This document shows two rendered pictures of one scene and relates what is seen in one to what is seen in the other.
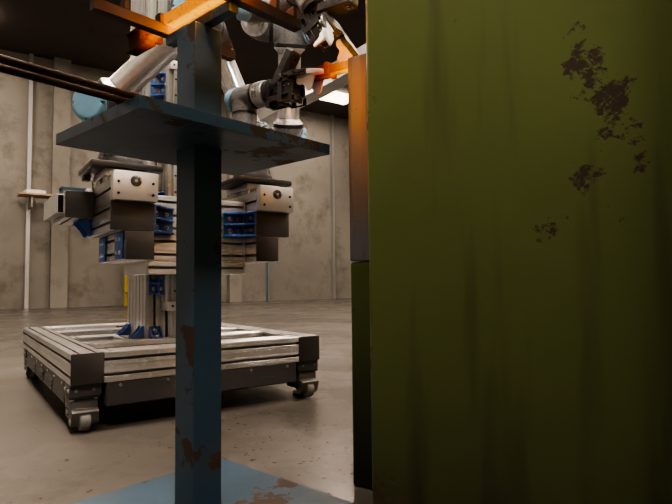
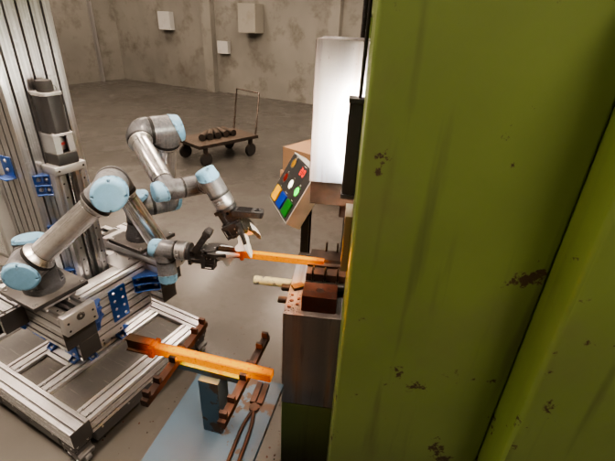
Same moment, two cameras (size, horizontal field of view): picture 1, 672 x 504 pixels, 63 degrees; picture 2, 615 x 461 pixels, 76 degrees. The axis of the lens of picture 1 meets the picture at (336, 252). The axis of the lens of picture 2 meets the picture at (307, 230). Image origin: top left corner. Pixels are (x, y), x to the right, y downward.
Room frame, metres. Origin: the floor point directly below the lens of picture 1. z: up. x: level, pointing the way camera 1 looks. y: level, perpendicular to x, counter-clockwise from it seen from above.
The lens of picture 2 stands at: (0.20, 0.41, 1.79)
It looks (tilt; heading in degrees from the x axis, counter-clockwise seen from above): 28 degrees down; 332
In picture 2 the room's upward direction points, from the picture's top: 3 degrees clockwise
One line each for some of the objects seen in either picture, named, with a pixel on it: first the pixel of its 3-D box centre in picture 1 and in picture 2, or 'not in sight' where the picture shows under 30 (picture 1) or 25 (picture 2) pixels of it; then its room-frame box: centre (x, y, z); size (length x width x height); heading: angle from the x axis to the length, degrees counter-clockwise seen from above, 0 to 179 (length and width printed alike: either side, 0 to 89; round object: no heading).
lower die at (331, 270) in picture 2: not in sight; (362, 272); (1.22, -0.39, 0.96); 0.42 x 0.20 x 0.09; 56
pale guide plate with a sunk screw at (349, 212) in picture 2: not in sight; (346, 237); (1.00, -0.15, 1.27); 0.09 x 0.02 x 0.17; 146
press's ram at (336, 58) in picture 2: not in sight; (383, 112); (1.18, -0.37, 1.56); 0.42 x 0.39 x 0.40; 56
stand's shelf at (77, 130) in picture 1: (199, 144); (217, 425); (1.01, 0.26, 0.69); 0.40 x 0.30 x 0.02; 138
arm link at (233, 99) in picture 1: (244, 99); (164, 249); (1.64, 0.27, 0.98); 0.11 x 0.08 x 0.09; 56
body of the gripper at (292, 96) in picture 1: (284, 91); (203, 254); (1.55, 0.14, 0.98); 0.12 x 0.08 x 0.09; 56
